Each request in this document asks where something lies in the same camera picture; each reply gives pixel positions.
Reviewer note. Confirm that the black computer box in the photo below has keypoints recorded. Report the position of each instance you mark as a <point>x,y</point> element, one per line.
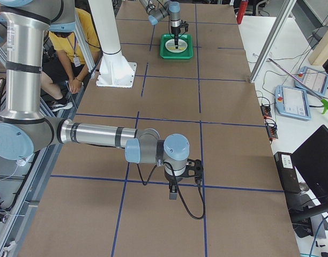
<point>287,173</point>

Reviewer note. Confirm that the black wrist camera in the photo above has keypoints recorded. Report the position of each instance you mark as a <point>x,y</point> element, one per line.
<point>194,169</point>
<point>184,25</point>

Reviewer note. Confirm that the teach pendant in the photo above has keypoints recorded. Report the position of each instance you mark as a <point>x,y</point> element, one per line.
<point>292,102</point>
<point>313,79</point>

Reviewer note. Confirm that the person in yellow shirt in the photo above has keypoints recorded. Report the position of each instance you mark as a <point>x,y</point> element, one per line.
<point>69,66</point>

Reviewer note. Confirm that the teach pendant near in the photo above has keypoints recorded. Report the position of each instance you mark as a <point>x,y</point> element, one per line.
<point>292,102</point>

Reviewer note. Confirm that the aluminium frame post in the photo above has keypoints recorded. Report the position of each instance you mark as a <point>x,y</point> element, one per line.
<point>273,34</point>

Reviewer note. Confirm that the white round plate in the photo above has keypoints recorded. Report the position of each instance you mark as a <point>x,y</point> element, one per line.
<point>169,45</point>

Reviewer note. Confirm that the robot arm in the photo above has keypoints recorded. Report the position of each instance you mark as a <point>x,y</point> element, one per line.
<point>169,9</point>
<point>24,129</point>

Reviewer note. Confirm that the black monitor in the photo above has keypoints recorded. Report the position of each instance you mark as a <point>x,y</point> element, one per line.
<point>311,161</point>

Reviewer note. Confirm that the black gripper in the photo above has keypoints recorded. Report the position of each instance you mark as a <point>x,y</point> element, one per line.
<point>171,179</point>
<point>174,30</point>

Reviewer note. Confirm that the green plastic tray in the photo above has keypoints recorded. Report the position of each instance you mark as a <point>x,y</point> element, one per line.
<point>165,54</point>

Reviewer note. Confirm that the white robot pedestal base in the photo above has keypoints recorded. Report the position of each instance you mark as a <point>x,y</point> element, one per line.
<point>114,70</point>

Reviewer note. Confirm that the teach pendant far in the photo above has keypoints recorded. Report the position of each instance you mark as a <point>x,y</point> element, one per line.
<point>313,79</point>

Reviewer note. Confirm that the red cylinder bottle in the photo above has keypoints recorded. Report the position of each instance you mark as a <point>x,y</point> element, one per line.
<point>241,11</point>

